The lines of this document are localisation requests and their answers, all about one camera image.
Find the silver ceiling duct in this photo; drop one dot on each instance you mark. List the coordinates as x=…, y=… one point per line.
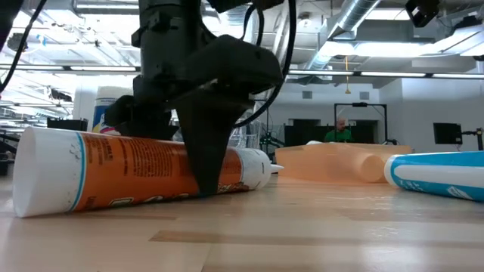
x=355, y=13

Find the person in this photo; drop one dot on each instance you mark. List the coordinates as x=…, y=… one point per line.
x=339, y=135

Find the orange plastic tray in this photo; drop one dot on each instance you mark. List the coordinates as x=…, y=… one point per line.
x=321, y=162

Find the long ceiling light strip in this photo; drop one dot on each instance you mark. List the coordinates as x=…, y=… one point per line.
x=102, y=68
x=393, y=74

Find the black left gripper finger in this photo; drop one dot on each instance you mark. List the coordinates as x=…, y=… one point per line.
x=140, y=121
x=206, y=151

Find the black background monitor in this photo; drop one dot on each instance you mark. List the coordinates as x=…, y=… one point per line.
x=448, y=133

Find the black background gantry frame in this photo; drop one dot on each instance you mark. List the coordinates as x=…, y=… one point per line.
x=359, y=104

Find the blue silicone tube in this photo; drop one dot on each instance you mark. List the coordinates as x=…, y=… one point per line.
x=435, y=174

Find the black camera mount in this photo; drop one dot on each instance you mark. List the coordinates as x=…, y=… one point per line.
x=421, y=11

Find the black background box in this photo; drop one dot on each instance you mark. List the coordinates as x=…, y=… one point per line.
x=68, y=124

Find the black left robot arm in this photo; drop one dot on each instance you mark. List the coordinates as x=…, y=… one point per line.
x=7, y=15

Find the Lysol wipes canister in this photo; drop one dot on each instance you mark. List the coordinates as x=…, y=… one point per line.
x=102, y=113

